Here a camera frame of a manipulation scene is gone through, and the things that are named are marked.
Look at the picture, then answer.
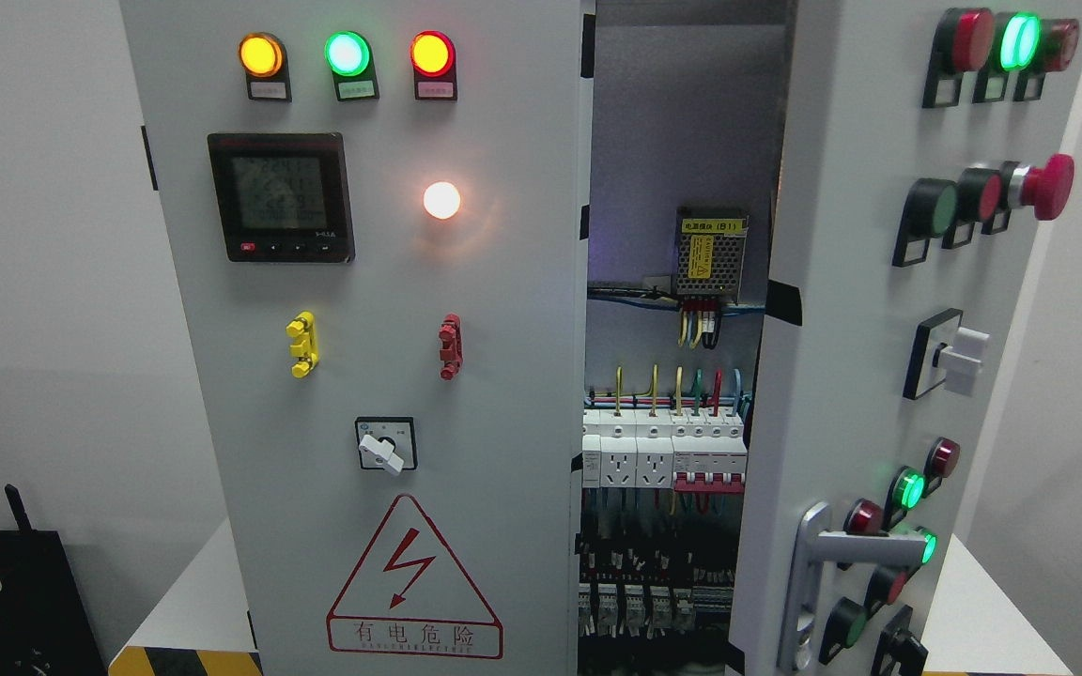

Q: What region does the grey cabinet door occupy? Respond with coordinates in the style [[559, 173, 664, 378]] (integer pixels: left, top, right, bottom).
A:
[[121, 1, 595, 675], [730, 1, 1082, 675]]

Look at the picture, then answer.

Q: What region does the red terminal connector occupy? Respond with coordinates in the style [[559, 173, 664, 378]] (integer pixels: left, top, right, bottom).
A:
[[438, 313, 463, 381]]

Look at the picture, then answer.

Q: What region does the white glowing lamp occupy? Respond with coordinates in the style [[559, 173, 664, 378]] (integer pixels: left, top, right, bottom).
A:
[[422, 181, 462, 220]]

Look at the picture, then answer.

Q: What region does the white socket breaker row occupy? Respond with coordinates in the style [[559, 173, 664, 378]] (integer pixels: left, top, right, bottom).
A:
[[582, 406, 748, 495]]

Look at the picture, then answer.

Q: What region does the metal mesh power supply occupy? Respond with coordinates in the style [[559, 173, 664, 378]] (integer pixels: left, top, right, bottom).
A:
[[673, 206, 749, 303]]

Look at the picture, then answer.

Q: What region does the yellow terminal connector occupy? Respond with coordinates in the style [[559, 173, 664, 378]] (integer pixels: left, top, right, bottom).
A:
[[285, 312, 319, 379]]

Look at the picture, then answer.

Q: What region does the lower relay terminal row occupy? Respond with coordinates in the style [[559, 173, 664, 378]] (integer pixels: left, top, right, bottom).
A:
[[577, 531, 737, 641]]

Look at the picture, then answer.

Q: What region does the red electric warning sticker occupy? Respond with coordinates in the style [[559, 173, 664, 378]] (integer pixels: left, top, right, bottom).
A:
[[327, 495, 503, 660]]

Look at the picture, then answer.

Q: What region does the black digital power meter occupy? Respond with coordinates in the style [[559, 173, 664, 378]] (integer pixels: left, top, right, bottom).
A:
[[208, 132, 355, 264]]

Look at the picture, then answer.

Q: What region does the red indicator lamp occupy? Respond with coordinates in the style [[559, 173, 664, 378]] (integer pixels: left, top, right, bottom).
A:
[[410, 30, 456, 78]]

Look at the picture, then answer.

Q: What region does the green indicator lamp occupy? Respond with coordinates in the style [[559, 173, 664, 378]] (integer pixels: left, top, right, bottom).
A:
[[325, 31, 372, 78]]

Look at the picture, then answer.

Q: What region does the yellow indicator lamp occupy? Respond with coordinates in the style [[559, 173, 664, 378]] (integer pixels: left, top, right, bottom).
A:
[[238, 34, 286, 80]]

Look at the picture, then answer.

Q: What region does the red mushroom emergency button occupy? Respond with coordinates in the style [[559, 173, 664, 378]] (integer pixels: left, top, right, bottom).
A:
[[999, 153, 1076, 222]]

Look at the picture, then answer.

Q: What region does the silver door handle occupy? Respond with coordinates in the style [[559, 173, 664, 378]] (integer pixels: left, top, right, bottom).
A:
[[777, 501, 928, 673]]

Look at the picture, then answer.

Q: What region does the white rotary switch right door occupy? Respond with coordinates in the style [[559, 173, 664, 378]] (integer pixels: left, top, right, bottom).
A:
[[903, 308, 989, 401]]

